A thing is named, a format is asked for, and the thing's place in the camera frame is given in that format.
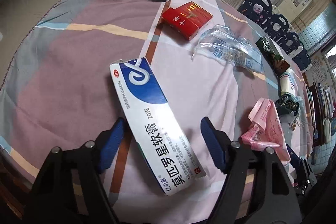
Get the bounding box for stack of books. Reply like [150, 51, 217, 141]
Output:
[309, 82, 327, 147]

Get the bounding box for grey plastic bag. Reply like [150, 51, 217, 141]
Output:
[275, 93, 299, 117]

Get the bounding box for clear blue plastic wrapper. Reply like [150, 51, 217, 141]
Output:
[192, 24, 262, 73]

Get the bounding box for white striped paper cup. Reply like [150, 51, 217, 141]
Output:
[279, 68, 298, 97]

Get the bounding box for red cigarette box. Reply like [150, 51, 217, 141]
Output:
[161, 2, 213, 41]

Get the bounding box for white blue medicine box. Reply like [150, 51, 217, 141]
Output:
[109, 57, 206, 196]

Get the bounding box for navy white baby fence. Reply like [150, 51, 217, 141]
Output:
[223, 0, 312, 72]

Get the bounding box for striped pastel tablecloth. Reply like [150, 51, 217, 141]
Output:
[0, 0, 316, 224]

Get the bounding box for pink plastic bag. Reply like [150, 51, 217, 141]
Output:
[241, 98, 290, 165]

